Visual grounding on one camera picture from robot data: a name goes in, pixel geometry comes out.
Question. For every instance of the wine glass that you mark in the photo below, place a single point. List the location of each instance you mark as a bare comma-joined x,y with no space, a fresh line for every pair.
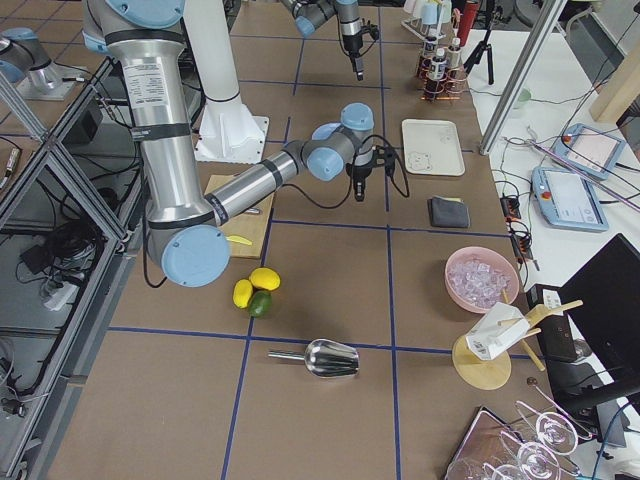
551,429

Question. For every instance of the aluminium frame post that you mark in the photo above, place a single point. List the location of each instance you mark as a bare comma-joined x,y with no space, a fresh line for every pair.
541,29

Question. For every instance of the small yellow lemon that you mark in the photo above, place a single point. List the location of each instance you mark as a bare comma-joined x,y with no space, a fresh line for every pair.
242,293

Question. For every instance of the green lime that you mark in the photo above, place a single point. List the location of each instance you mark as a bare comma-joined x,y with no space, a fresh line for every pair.
260,303

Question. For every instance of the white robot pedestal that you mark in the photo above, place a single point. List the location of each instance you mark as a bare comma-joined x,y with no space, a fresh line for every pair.
208,34

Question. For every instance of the tea bottle back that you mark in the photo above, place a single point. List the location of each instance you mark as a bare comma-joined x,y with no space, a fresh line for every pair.
429,47

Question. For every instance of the grey folded cloth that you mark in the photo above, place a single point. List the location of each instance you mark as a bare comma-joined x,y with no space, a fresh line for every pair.
448,213

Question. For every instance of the blue teach pendant near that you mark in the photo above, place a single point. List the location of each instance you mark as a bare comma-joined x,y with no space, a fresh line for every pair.
567,201

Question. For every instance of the black tripod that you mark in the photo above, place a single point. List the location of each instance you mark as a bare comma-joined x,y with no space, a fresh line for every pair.
484,47

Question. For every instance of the cream bear tray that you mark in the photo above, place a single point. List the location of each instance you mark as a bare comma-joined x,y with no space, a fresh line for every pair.
432,147

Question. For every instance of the silver metal scoop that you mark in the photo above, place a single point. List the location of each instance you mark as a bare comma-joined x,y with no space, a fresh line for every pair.
324,358

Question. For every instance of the wooden cutting board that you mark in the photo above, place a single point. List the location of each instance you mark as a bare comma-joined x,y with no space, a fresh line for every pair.
251,227

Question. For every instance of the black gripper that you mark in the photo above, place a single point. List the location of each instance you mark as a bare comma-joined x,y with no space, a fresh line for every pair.
360,174
352,42

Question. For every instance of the tea bottle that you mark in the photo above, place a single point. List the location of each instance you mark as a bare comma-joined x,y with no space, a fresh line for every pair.
453,53
429,47
437,65

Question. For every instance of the large yellow lemon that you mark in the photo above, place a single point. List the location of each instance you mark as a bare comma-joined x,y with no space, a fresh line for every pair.
265,278

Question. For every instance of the blue teach pendant far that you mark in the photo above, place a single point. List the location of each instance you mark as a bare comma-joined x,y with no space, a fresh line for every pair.
590,150

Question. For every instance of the wooden stand with round base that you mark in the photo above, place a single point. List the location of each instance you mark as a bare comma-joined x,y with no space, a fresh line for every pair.
493,374

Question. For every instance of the tea bottle front left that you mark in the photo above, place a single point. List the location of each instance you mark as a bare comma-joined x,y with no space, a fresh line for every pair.
437,65

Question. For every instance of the white wire cup rack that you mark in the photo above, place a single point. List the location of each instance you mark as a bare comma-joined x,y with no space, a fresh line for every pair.
427,17

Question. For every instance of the glass tray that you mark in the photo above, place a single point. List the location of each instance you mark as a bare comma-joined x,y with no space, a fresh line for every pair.
487,450

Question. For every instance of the copper wire bottle rack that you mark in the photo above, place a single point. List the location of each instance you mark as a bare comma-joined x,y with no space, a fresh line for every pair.
450,88

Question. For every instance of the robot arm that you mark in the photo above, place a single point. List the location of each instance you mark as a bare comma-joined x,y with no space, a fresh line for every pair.
310,16
190,200

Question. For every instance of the blue teach pendant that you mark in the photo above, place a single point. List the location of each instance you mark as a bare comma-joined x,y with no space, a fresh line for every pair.
567,201
590,150

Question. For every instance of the pink bowl of ice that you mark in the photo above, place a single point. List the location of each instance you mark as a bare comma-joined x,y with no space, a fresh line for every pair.
476,278

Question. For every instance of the black monitor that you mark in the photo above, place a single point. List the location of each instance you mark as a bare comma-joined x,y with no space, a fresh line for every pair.
608,286

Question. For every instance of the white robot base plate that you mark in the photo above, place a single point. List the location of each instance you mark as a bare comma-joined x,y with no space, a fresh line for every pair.
231,141

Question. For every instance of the red cylinder bottle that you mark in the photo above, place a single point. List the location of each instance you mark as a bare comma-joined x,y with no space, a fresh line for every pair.
467,19

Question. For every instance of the tea bottle front right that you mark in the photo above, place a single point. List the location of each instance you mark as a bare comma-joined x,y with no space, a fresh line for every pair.
453,53

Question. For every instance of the yellow plastic knife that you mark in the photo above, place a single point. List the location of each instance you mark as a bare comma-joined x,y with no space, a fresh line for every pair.
239,240

